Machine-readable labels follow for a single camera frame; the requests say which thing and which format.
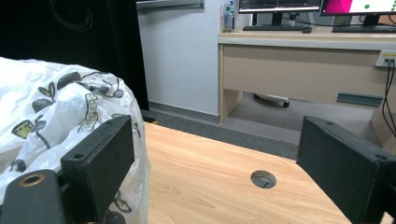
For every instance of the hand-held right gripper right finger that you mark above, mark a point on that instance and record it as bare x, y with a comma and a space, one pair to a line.
345, 161

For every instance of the pink and white screen monitor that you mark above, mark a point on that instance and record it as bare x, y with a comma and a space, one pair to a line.
358, 6

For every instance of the dark screen monitor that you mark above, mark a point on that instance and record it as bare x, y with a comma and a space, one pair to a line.
278, 5

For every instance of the beige wooden desk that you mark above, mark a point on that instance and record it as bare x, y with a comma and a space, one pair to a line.
295, 68

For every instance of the white wheeled base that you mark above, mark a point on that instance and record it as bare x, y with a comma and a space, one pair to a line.
271, 99

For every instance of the white printed plastic bag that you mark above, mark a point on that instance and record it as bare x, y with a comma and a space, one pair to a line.
46, 102

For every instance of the round grey table grommet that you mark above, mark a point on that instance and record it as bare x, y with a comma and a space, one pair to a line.
263, 179

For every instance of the grey desk bracket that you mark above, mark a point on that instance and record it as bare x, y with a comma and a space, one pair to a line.
359, 99

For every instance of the white cabinet panel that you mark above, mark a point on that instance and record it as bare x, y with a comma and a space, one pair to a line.
180, 56

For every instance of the clear plastic bottle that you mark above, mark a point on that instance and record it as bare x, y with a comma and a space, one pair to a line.
229, 17

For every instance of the black computer mouse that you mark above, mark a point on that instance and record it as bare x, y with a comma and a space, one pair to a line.
307, 30

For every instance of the grey metal rail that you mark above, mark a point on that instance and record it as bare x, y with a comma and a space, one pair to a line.
169, 3

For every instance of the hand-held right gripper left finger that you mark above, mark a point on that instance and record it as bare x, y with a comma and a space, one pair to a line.
99, 161

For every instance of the black curtain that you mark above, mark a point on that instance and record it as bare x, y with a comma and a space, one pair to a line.
62, 37

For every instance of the black striped stand base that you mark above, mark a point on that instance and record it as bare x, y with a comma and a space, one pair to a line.
149, 119

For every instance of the white power strip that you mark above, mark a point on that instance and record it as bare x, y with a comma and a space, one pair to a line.
385, 58

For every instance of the black keyboard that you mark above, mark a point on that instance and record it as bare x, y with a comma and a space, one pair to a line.
364, 29
272, 28

